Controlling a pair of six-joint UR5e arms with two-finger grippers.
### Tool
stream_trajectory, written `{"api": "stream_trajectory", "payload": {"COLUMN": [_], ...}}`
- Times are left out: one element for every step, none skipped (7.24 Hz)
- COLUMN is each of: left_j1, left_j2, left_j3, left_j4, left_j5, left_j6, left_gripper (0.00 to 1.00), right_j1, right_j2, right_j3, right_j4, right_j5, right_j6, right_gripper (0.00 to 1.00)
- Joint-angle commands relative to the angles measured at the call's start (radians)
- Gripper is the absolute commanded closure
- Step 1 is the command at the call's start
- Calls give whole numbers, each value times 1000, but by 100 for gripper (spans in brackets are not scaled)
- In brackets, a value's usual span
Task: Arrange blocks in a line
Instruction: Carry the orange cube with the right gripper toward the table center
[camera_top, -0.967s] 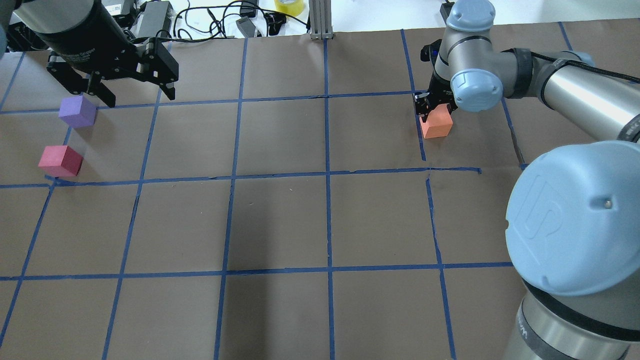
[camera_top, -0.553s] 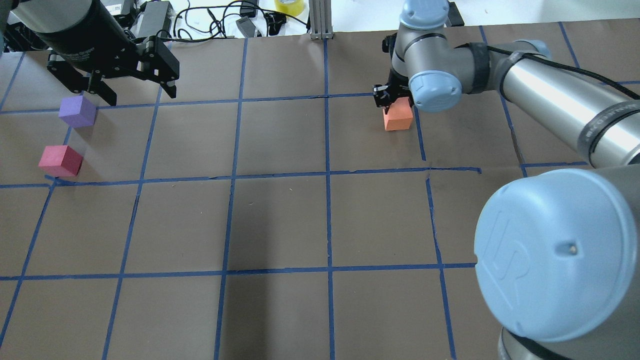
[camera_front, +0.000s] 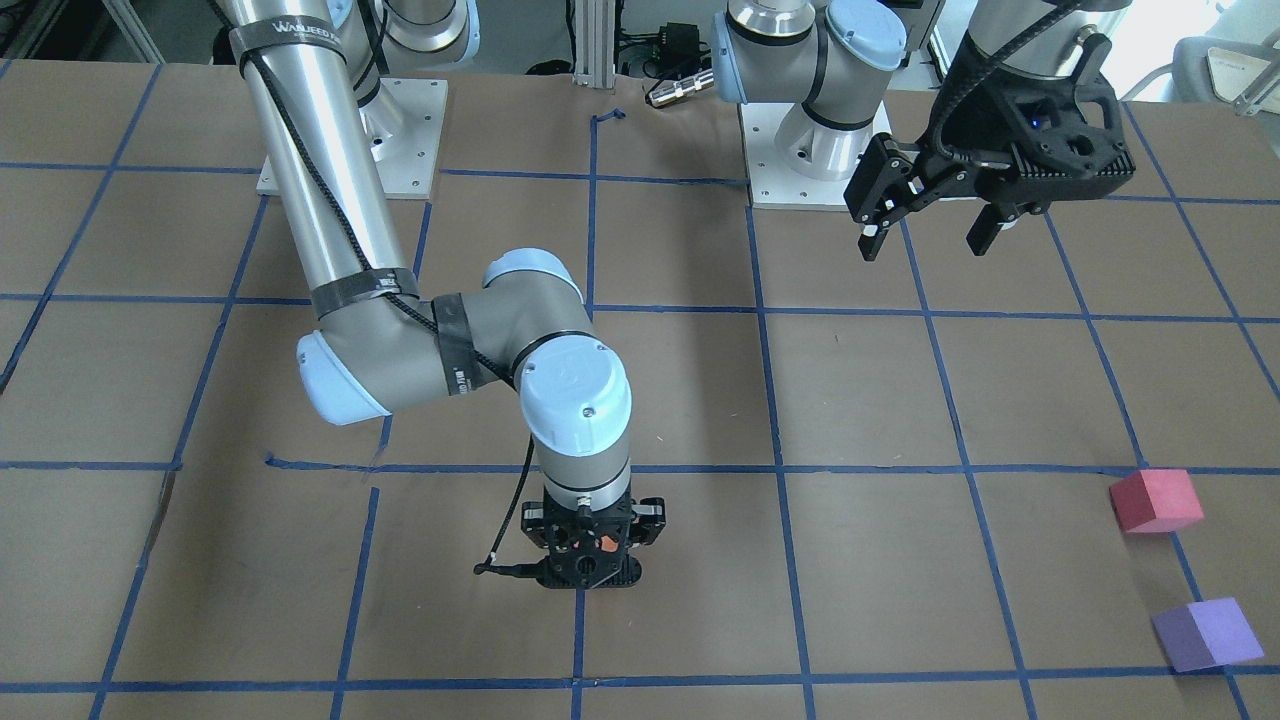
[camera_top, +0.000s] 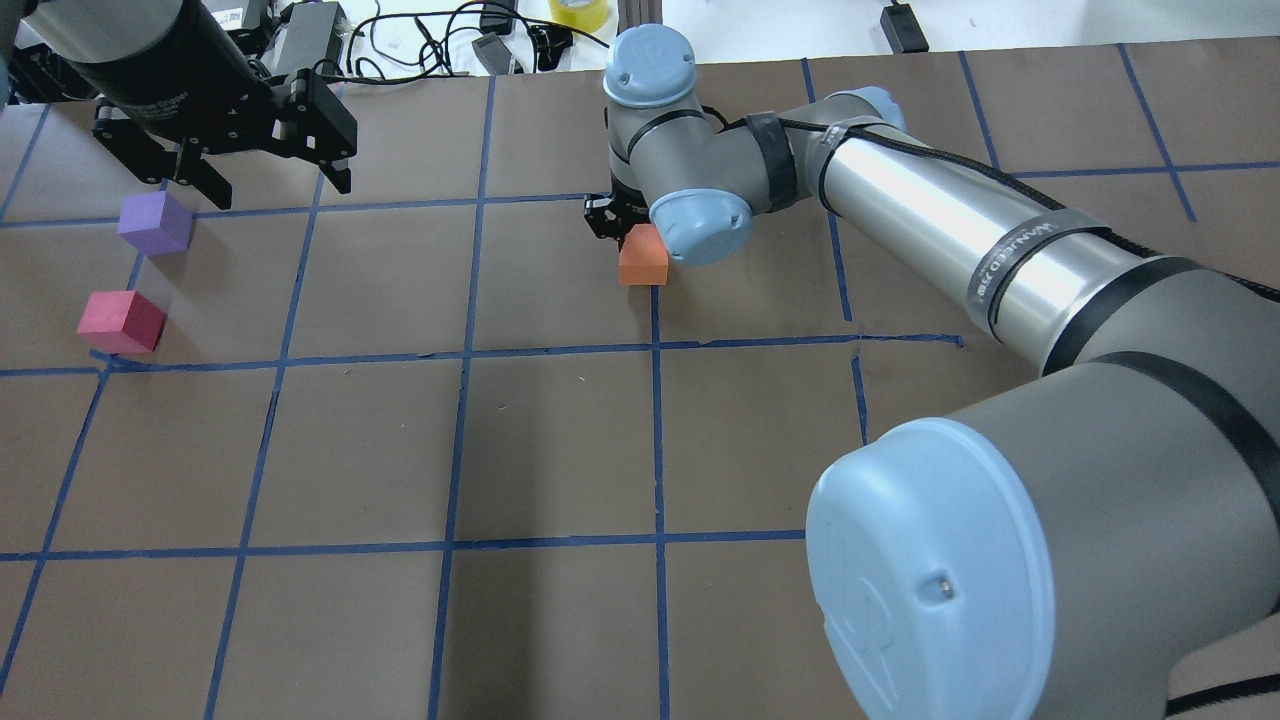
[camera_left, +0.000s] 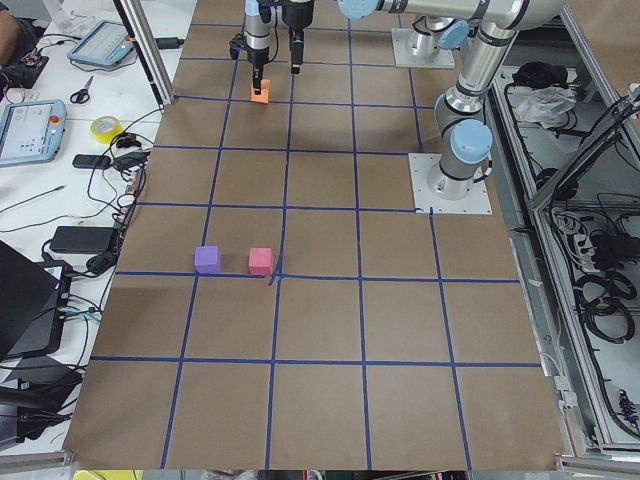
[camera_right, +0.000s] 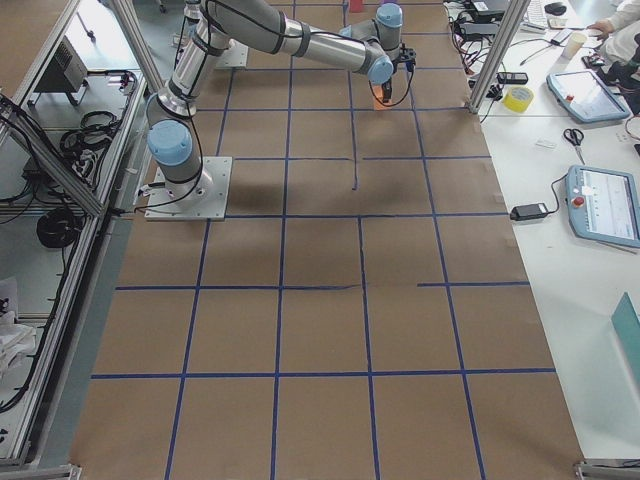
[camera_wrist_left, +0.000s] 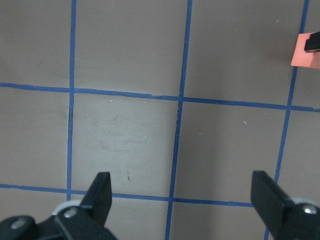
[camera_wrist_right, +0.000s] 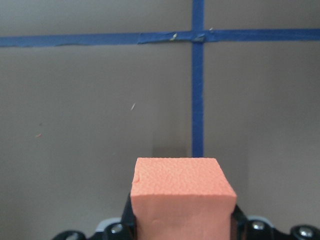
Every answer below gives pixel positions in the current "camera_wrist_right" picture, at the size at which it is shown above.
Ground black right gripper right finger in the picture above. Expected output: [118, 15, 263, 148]
[231, 204, 248, 240]

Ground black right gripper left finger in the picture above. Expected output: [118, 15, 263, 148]
[120, 194, 137, 240]

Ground orange foam cube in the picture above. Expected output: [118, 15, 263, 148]
[130, 157, 237, 240]

